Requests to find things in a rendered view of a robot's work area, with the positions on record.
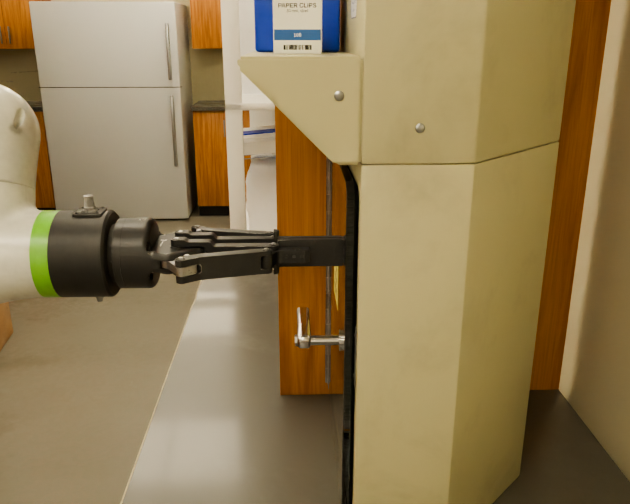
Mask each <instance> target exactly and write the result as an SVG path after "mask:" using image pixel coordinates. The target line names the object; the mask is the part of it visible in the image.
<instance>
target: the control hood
mask: <svg viewBox="0 0 630 504"><path fill-rule="evenodd" d="M237 64H238V65H239V66H240V71H241V72H242V73H243V74H244V75H245V76H246V77H247V78H248V79H249V80H250V81H251V82H252V83H253V84H254V85H255V86H256V87H257V88H258V89H259V90H260V91H261V92H262V93H263V94H264V95H265V96H266V97H267V98H268V99H269V100H270V101H271V102H272V103H273V104H274V105H275V106H276V107H277V108H278V109H279V110H280V111H281V112H282V113H283V114H284V115H285V116H286V117H287V118H288V119H289V120H290V121H291V122H292V123H293V124H294V125H295V126H296V127H297V128H298V129H299V130H300V131H301V132H302V133H303V134H304V135H305V136H306V137H307V138H308V139H309V140H311V141H312V142H313V143H314V144H315V145H316V146H317V147H318V148H319V149H320V150H321V151H322V152H323V153H324V154H325V155H326V156H327V157H328V158H329V159H330V160H331V161H332V162H333V163H337V164H338V165H358V162H361V141H362V97H363V59H360V56H357V55H353V54H349V53H345V52H341V51H338V52H322V54H274V52H257V51H253V52H251V53H248V54H246V55H243V56H241V59H238V60H237Z"/></svg>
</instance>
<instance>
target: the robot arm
mask: <svg viewBox="0 0 630 504"><path fill-rule="evenodd" d="M40 142H41V132H40V126H39V122H38V119H37V117H36V115H35V113H34V111H33V109H32V108H31V107H30V105H29V104H28V103H27V102H26V101H25V100H24V99H23V98H22V97H21V96H20V95H19V94H17V93H16V92H14V91H13V90H11V89H9V88H7V87H5V86H3V85H0V304H1V303H5V302H10V301H15V300H22V299H30V298H48V297H96V299H97V302H102V301H103V298H104V297H113V296H115V295H116V294H117V293H118V292H119V290H120V289H121V288H153V287H154V286H156V284H157V283H158V281H159V277H160V273H161V274H173V275H176V283H178V284H185V283H190V282H194V281H199V280H207V279H217V278H228V277H238V276H249V275H259V274H270V273H272V272H273V269H274V275H275V274H279V267H304V266H343V237H342V236H341V235H337V236H279V230H277V229H274V233H273V232H272V231H257V230H240V229H223V228H210V227H204V226H199V225H194V226H192V227H191V230H192V231H190V230H177V231H175V233H170V234H166V235H164V234H161V233H160V231H159V227H158V224H157V222H156V221H155V220H154V219H153V218H149V217H146V218H120V217H119V215H118V214H117V213H116V212H115V211H114V210H107V207H96V206H95V204H94V200H93V199H94V197H93V195H84V196H83V197H84V207H82V208H79V209H78V210H38V209H37V208H36V177H37V166H38V157H39V149H40Z"/></svg>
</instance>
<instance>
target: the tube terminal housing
mask: <svg viewBox="0 0 630 504"><path fill-rule="evenodd" d="M575 4H576V0H357V17H356V18H354V19H351V0H340V49H339V51H341V52H345V53H349V54H353V55H357V56H360V59H363V97H362V141H361V162H358V165H348V166H349V168H350V170H351V172H352V175H353V177H354V179H355V181H356V183H357V185H358V191H359V222H358V267H357V313H356V328H357V347H356V388H355V403H354V448H353V493H352V504H492V503H493V502H494V501H495V500H496V499H497V498H498V497H499V496H500V495H501V494H502V493H503V492H504V491H505V490H506V489H507V488H508V487H509V486H510V485H511V484H512V483H513V482H514V480H515V479H516V478H517V477H518V476H519V475H520V467H521V458H522V450H523V442H524V433H525V425H526V416H527V408H528V400H529V391H530V383H531V375H532V366H533V358H534V349H535V341H536V333H537V324H538V316H539V308H540V299H541V291H542V282H543V274H544V266H545V257H546V249H547V241H548V232H549V224H550V215H551V207H552V199H553V190H554V182H555V174H556V165H557V157H558V148H559V142H558V141H559V138H560V130H561V122H562V113H563V105H564V96H565V88H566V80H567V71H568V63H569V55H570V46H571V38H572V29H573V21H574V13H575Z"/></svg>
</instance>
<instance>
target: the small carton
mask: <svg viewBox="0 0 630 504"><path fill-rule="evenodd" d="M273 50H274V54H322V0H273Z"/></svg>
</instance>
